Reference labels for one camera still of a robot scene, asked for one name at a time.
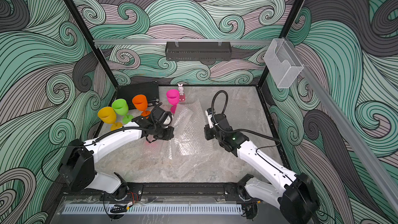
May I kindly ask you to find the pink wine glass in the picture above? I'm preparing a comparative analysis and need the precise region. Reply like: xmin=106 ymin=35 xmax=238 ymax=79
xmin=144 ymin=141 xmax=158 ymax=149

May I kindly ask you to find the orange plastic wine glass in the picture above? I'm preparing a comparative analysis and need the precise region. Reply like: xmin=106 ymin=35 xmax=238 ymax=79
xmin=132 ymin=94 xmax=151 ymax=118

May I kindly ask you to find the magenta wine glass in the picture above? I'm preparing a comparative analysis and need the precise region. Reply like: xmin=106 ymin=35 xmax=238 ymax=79
xmin=166 ymin=89 xmax=180 ymax=114

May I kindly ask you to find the green plastic wine glass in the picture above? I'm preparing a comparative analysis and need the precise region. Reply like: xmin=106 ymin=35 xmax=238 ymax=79
xmin=112 ymin=99 xmax=134 ymax=124

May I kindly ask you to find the yellow wine glass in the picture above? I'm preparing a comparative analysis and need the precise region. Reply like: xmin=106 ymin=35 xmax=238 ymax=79
xmin=97 ymin=106 xmax=123 ymax=131

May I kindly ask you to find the bubble wrap of pink glass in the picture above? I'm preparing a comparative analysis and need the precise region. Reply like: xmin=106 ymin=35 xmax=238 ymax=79
xmin=143 ymin=140 xmax=169 ymax=159

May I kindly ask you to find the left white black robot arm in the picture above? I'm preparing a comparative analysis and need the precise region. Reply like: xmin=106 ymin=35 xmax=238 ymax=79
xmin=59 ymin=104 xmax=174 ymax=200

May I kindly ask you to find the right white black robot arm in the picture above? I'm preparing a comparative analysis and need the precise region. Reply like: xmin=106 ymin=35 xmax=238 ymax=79
xmin=204 ymin=90 xmax=320 ymax=224

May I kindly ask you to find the small bunny figurine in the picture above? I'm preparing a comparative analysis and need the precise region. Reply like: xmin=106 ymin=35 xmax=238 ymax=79
xmin=178 ymin=84 xmax=186 ymax=102

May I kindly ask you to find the black hard case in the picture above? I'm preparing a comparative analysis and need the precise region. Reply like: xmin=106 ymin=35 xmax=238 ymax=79
xmin=116 ymin=81 xmax=160 ymax=110

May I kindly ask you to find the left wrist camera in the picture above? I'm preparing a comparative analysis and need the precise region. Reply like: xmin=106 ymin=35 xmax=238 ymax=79
xmin=161 ymin=113 xmax=173 ymax=126

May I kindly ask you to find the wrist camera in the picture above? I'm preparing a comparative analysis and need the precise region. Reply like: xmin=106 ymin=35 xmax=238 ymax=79
xmin=205 ymin=108 xmax=226 ymax=129
xmin=161 ymin=113 xmax=173 ymax=126

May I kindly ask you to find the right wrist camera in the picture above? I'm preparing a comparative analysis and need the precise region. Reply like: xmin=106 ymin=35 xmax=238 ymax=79
xmin=205 ymin=108 xmax=226 ymax=129

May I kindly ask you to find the black front mounting rail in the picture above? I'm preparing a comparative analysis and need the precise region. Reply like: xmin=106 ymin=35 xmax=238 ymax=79
xmin=63 ymin=182 xmax=250 ymax=200

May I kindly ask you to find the white slotted cable duct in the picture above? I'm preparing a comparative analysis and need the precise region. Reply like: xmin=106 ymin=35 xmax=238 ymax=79
xmin=61 ymin=203 xmax=243 ymax=215

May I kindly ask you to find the black perforated wall tray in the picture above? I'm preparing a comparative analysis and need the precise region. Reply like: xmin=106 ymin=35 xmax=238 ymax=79
xmin=165 ymin=41 xmax=232 ymax=62

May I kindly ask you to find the clear plastic wall bin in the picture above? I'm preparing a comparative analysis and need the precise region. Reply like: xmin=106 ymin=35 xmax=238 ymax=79
xmin=264 ymin=38 xmax=304 ymax=89

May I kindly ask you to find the aluminium back wall rail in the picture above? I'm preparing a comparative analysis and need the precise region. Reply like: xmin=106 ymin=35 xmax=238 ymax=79
xmin=93 ymin=38 xmax=272 ymax=46

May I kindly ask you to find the aluminium wall rail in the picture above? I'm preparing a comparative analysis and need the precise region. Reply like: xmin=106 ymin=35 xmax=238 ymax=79
xmin=93 ymin=38 xmax=272 ymax=46
xmin=288 ymin=37 xmax=398 ymax=212

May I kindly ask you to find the aluminium right wall rail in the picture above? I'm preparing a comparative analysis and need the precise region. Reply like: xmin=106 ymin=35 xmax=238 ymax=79
xmin=288 ymin=37 xmax=398 ymax=212

